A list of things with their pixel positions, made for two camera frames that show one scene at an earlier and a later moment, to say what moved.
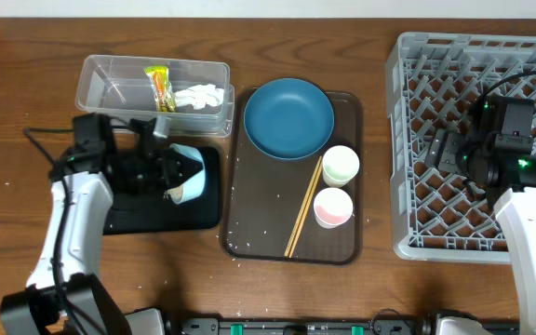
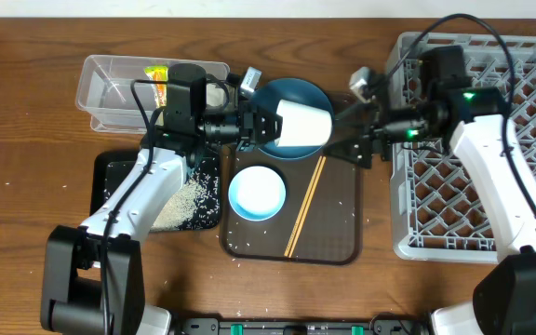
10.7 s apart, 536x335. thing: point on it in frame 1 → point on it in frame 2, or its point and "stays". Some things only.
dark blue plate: x=288 y=118 stays
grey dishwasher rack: x=435 y=81 stays
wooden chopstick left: x=297 y=230 stays
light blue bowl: x=193 y=189 → x=257 y=193
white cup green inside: x=340 y=164 → x=303 y=126
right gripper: x=448 y=160 → x=377 y=123
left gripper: x=163 y=172 → x=248 y=124
